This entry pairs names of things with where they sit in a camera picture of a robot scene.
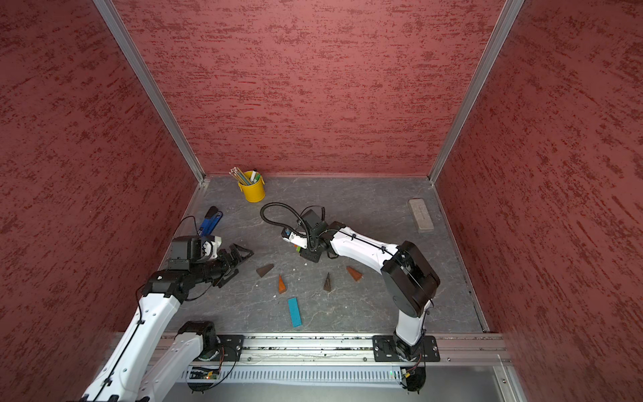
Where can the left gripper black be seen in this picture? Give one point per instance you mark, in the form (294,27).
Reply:
(227,265)

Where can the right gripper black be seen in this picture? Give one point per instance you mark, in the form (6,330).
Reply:
(306,253)

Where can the dark brown triangle block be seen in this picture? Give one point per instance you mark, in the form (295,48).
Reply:
(264,270)

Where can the dark wood triangle block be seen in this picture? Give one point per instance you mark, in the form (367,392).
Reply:
(327,286)

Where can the orange brown triangle block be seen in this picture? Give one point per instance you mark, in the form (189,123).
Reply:
(281,285)

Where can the reddish brown triangle block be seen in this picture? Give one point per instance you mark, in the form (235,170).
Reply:
(356,275)

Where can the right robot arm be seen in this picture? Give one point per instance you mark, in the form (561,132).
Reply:
(409,278)

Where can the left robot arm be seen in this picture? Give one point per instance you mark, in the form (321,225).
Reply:
(129,374)

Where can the blue stapler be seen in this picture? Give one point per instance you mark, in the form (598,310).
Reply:
(211,220)

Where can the teal long block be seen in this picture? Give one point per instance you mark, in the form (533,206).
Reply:
(294,312)

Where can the yellow pencil cup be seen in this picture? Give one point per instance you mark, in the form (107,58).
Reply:
(256,192)

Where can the green white marker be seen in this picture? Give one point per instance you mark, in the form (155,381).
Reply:
(253,176)

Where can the pencils in cup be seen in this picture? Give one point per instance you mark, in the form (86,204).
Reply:
(240,176)

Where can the grey eraser block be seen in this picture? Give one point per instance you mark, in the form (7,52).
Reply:
(421,215)

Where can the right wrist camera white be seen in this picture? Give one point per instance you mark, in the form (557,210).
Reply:
(295,238)

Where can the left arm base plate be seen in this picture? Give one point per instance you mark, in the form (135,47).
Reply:
(222,348)

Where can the white slotted cable duct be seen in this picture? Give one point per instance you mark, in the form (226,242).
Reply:
(367,376)

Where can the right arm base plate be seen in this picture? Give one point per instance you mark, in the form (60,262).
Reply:
(393,349)

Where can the aluminium mounting rail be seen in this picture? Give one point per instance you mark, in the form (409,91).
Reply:
(343,349)

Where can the left aluminium corner post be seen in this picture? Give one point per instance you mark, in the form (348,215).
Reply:
(113,21)

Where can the aluminium corner post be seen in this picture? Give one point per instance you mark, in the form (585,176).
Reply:
(501,30)
(113,21)

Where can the right aluminium corner post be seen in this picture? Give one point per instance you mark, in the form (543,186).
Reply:
(501,30)

